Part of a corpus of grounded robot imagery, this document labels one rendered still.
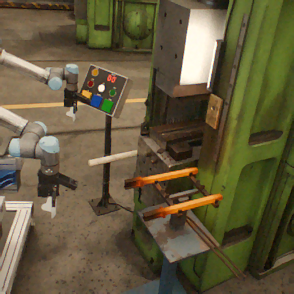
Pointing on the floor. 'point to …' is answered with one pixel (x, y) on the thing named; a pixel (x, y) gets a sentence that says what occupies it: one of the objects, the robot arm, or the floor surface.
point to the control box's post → (106, 154)
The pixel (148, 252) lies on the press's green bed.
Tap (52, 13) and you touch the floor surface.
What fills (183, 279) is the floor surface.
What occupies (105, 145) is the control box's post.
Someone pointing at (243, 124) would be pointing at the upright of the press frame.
